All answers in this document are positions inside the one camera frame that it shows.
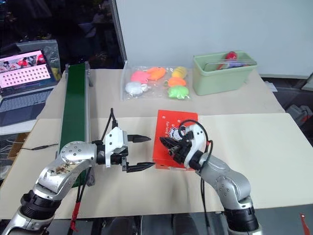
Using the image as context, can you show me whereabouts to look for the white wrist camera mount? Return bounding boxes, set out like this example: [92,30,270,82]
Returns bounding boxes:
[182,124,209,170]
[104,126,128,169]

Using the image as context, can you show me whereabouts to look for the red multicolour toy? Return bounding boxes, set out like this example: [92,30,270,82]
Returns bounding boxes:
[217,51,247,71]

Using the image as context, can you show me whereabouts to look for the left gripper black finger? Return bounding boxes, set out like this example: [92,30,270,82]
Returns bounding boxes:
[128,134,152,144]
[121,158,157,174]

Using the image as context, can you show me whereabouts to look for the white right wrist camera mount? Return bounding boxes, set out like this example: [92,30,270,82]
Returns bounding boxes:
[182,124,209,170]

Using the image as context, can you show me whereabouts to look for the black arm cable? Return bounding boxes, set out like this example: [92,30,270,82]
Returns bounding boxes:
[70,107,119,233]
[178,119,213,235]

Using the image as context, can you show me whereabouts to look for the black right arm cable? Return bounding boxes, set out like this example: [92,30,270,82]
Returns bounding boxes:
[178,119,213,235]

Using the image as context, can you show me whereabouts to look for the open grey laptop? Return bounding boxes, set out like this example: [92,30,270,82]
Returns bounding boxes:
[0,48,58,127]

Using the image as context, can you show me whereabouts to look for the large orange squishy toy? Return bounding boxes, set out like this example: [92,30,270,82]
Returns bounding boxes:
[146,67,167,81]

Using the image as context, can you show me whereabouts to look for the beige table cover sheet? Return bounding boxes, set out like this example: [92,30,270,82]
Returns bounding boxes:
[36,67,287,120]

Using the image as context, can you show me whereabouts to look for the orange cardboard box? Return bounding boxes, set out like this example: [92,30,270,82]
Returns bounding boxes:
[152,109,200,172]

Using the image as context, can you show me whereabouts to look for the thin black table cable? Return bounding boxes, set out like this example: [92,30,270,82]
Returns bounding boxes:
[19,143,59,151]

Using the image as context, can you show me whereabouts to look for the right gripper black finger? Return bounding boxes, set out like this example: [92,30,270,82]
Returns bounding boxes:
[168,147,183,164]
[159,137,178,151]

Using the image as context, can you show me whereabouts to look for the grey and red device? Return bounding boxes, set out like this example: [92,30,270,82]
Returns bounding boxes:
[286,104,313,125]

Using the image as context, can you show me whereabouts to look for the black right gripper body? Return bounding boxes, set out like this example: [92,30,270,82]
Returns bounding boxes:
[168,139,194,169]

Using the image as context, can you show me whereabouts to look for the pink squishy toy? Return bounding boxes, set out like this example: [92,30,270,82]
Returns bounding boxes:
[131,70,149,83]

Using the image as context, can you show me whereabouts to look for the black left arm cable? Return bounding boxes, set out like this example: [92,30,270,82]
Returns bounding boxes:
[70,107,119,233]

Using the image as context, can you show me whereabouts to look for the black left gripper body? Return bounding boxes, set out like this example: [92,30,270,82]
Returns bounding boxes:
[110,132,130,172]

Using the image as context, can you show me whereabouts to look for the clear plastic toy bag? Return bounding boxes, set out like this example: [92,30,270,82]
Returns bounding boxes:
[121,61,194,101]

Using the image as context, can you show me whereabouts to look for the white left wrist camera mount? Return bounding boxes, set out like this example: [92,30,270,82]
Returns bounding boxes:
[104,126,128,169]

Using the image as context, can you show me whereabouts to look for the red strap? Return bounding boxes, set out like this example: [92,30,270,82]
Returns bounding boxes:
[298,212,313,233]

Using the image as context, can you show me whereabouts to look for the pale green plastic bin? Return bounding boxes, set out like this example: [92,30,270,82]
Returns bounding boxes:
[192,50,259,96]

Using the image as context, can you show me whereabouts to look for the green conveyor belt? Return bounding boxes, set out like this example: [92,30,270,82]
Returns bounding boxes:
[55,61,96,187]

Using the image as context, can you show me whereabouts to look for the green squishy toy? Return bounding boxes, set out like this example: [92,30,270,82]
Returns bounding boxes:
[167,85,189,100]

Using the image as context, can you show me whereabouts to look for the small orange squishy toy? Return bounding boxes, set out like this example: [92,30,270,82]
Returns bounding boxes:
[167,77,186,87]

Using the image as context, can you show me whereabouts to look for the yellow squishy toy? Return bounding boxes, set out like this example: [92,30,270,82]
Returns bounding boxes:
[171,66,188,78]

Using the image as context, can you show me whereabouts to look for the white squishy toy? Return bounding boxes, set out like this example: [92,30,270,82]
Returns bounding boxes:
[125,81,150,96]

